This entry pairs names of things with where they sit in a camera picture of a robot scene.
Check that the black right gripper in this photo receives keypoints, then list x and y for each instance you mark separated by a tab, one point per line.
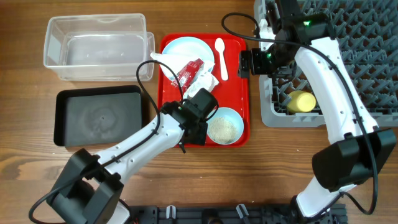
254	56

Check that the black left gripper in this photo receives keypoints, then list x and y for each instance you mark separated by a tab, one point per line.
200	139

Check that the blue bowl with rice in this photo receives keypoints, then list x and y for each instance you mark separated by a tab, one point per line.
226	127

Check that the yellow plastic cup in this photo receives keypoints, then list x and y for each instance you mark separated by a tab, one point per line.
301	102

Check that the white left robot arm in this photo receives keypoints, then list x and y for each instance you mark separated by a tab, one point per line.
89	187

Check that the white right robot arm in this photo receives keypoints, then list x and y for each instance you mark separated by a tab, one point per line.
358	147

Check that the grey dishwasher rack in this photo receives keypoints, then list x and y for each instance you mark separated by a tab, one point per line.
367	35

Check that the white plastic spoon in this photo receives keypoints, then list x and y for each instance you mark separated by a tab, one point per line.
220	47

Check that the crumpled white napkin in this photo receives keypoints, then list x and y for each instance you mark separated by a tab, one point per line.
203	78

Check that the red snack wrapper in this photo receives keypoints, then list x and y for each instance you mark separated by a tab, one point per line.
187	74

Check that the red serving tray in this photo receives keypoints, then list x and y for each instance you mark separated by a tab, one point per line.
233	93

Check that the light blue plate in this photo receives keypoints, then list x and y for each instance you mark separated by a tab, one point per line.
187	49

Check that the black tray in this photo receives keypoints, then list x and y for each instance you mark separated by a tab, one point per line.
97	115

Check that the clear plastic bin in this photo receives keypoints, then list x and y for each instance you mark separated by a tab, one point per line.
99	47

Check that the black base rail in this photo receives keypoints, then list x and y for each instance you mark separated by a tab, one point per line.
277	213

